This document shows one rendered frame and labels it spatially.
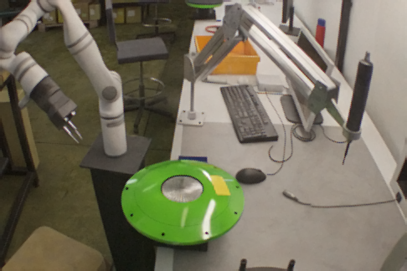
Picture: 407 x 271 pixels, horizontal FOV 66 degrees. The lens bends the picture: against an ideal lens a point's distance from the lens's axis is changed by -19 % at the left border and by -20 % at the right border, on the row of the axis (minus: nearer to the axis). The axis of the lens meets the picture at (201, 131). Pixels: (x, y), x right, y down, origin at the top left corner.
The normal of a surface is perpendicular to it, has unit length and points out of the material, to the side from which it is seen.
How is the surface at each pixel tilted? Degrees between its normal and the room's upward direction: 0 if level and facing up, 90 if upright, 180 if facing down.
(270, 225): 0
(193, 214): 14
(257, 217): 0
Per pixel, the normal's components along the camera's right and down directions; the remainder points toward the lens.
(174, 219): -0.02, -0.65
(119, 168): 0.03, -0.84
